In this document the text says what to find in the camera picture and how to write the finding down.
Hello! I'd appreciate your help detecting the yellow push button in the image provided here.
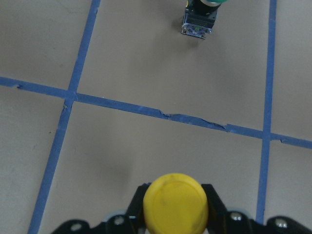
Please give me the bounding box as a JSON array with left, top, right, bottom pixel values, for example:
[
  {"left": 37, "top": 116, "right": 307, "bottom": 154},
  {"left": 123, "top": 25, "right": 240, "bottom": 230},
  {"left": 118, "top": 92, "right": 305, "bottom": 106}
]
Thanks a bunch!
[{"left": 143, "top": 173, "right": 209, "bottom": 234}]

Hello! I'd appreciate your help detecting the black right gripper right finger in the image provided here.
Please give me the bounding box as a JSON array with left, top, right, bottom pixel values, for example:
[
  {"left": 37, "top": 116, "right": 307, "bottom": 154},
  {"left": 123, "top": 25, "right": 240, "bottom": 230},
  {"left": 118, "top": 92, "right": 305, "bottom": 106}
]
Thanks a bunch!
[{"left": 201, "top": 184, "right": 229, "bottom": 234}]

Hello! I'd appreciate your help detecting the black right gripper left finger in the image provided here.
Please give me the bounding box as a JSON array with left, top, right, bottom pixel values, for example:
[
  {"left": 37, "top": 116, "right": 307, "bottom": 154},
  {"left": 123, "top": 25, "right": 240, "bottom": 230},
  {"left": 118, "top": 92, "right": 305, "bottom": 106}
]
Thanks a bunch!
[{"left": 126, "top": 183, "right": 151, "bottom": 234}]

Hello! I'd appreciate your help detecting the green push button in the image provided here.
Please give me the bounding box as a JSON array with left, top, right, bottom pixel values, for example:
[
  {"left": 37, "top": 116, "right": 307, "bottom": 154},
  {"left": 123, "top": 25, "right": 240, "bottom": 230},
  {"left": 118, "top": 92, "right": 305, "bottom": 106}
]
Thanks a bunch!
[{"left": 181, "top": 0, "right": 226, "bottom": 39}]

